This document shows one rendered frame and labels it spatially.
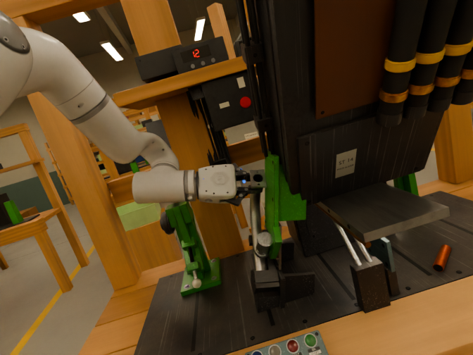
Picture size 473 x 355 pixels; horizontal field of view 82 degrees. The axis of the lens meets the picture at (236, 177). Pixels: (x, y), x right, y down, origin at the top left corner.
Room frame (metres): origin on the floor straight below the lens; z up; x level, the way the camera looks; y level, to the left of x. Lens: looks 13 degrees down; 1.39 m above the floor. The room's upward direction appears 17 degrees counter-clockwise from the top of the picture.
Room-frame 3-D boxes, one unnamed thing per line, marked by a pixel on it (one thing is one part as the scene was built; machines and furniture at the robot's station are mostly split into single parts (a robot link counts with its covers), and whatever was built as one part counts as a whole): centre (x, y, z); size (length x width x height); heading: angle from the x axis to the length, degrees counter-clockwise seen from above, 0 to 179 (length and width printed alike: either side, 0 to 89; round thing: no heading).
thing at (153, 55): (0.94, 0.12, 1.59); 0.15 x 0.07 x 0.07; 91
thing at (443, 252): (0.59, -0.43, 0.91); 0.09 x 0.02 x 0.02; 130
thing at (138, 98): (0.99, -0.17, 1.52); 0.90 x 0.25 x 0.04; 91
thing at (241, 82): (0.93, -0.06, 1.42); 0.17 x 0.12 x 0.15; 91
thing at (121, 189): (1.09, -0.17, 1.23); 1.30 x 0.05 x 0.09; 91
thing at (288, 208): (0.66, -0.10, 1.17); 0.13 x 0.12 x 0.20; 91
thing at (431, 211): (0.63, -0.26, 1.11); 0.39 x 0.16 x 0.03; 1
